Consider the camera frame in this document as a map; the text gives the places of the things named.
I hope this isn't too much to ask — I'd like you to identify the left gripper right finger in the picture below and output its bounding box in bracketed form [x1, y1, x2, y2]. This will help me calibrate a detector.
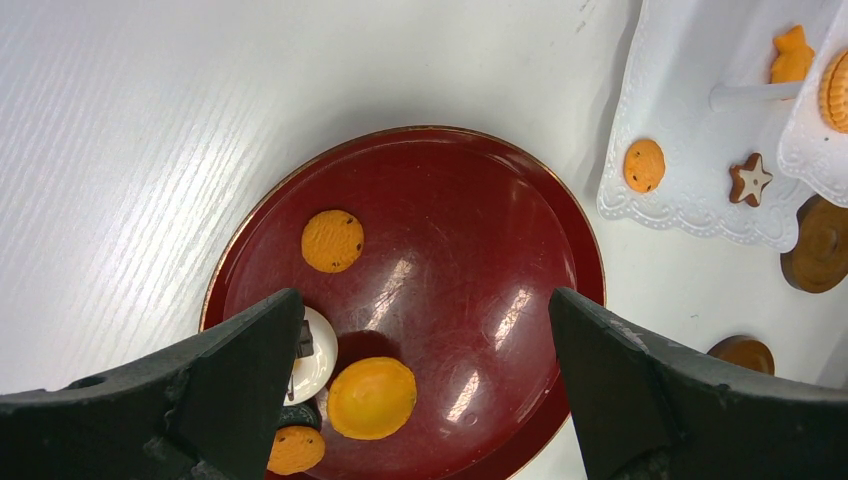
[549, 287, 847, 479]

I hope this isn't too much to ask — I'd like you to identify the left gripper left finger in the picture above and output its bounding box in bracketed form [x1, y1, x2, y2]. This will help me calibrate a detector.
[1, 289, 305, 479]

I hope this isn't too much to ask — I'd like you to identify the large orange egg tart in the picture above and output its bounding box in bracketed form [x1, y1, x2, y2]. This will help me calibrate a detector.
[327, 357, 418, 441]

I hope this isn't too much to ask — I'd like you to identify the small chip cookie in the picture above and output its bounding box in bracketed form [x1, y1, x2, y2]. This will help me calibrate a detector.
[623, 139, 666, 193]

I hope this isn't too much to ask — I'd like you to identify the dark red round tray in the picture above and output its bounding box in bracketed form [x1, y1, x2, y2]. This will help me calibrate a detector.
[201, 126, 606, 479]

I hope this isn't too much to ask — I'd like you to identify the white star cookie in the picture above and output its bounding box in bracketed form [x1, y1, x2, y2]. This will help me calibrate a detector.
[729, 152, 773, 208]

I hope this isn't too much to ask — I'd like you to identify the white three-tier dessert stand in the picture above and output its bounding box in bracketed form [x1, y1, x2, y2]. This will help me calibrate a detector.
[597, 1, 847, 252]

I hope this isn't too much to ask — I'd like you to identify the round beige biscuit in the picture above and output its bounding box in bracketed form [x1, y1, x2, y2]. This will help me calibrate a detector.
[818, 49, 847, 134]

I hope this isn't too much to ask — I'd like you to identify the orange fish-shaped pastry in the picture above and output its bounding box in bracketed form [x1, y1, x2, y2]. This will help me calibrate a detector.
[770, 25, 815, 84]

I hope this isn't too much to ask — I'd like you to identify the chocolate chip cookie lower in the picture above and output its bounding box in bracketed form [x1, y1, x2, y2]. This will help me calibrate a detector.
[267, 426, 326, 475]

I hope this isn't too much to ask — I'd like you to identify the chocolate chip cookie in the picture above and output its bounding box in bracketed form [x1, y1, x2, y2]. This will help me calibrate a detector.
[301, 210, 365, 273]
[267, 426, 326, 475]

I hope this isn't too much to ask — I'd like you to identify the near brown wooden coaster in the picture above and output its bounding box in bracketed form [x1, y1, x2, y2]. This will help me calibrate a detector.
[707, 335, 776, 376]

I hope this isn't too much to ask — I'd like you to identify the brown wooden coaster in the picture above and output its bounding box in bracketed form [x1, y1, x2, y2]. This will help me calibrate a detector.
[781, 195, 847, 294]
[707, 335, 776, 376]

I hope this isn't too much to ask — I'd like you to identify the white chocolate-drizzled donut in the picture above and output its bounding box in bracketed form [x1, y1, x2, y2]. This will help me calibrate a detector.
[284, 307, 338, 406]

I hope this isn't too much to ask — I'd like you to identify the chocolate chip cookie upper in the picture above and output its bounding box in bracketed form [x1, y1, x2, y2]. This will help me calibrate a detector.
[301, 210, 365, 273]

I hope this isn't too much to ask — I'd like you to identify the far brown wooden coaster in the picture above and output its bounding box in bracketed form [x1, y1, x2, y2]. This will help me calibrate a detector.
[781, 195, 847, 294]

